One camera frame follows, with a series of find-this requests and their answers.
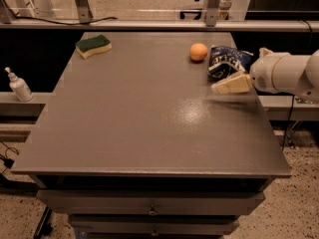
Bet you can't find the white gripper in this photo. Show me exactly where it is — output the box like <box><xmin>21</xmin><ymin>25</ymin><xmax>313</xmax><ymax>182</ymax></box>
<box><xmin>211</xmin><ymin>47</ymin><xmax>290</xmax><ymax>95</ymax></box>

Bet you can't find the blue chip bag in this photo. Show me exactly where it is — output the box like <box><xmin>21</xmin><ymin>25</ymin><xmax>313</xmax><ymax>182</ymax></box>
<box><xmin>208</xmin><ymin>46</ymin><xmax>253</xmax><ymax>81</ymax></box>

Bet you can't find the orange fruit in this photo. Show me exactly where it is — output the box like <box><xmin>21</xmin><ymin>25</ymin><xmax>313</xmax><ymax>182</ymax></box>
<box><xmin>189</xmin><ymin>43</ymin><xmax>208</xmax><ymax>62</ymax></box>

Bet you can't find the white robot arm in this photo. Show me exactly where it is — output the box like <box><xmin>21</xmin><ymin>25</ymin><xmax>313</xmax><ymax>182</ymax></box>
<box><xmin>211</xmin><ymin>48</ymin><xmax>319</xmax><ymax>102</ymax></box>

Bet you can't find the grey drawer cabinet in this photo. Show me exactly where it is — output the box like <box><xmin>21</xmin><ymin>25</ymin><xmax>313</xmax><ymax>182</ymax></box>
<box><xmin>13</xmin><ymin>32</ymin><xmax>290</xmax><ymax>239</ymax></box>

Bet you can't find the green and yellow sponge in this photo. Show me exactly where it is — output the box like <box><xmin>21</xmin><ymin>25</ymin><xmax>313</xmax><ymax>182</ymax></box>
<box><xmin>76</xmin><ymin>35</ymin><xmax>112</xmax><ymax>59</ymax></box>

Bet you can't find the upper drawer knob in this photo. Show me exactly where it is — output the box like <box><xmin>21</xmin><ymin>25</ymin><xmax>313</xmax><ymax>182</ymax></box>
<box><xmin>148</xmin><ymin>206</ymin><xmax>159</xmax><ymax>216</ymax></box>

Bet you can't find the drawer knob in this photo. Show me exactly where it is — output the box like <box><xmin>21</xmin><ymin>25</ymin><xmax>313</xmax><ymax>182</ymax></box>
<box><xmin>148</xmin><ymin>206</ymin><xmax>159</xmax><ymax>216</ymax></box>
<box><xmin>151</xmin><ymin>230</ymin><xmax>159</xmax><ymax>237</ymax></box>

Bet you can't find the lower drawer knob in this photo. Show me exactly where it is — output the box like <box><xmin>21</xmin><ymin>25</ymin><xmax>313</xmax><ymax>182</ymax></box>
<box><xmin>151</xmin><ymin>230</ymin><xmax>159</xmax><ymax>237</ymax></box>

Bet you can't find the white pump bottle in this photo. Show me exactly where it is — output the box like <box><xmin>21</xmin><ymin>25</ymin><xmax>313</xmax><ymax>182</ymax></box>
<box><xmin>5</xmin><ymin>67</ymin><xmax>33</xmax><ymax>102</ymax></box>

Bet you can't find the metal frame bracket right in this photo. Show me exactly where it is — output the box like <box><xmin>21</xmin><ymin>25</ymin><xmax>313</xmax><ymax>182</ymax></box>
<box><xmin>204</xmin><ymin>0</ymin><xmax>220</xmax><ymax>27</ymax></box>

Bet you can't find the metal frame bracket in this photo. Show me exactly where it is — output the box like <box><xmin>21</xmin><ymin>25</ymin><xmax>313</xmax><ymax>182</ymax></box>
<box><xmin>75</xmin><ymin>0</ymin><xmax>93</xmax><ymax>24</ymax></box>
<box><xmin>204</xmin><ymin>0</ymin><xmax>220</xmax><ymax>27</ymax></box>

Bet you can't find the metal frame bracket left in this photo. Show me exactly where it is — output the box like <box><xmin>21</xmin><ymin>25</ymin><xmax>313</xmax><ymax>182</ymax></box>
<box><xmin>75</xmin><ymin>0</ymin><xmax>93</xmax><ymax>24</ymax></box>

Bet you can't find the black cable on ledge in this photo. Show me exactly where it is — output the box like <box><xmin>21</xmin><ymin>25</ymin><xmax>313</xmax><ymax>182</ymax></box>
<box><xmin>9</xmin><ymin>7</ymin><xmax>118</xmax><ymax>26</ymax></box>

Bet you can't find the black cable on floor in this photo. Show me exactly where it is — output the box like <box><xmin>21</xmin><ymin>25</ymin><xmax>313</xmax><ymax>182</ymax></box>
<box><xmin>0</xmin><ymin>140</ymin><xmax>20</xmax><ymax>176</ymax></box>

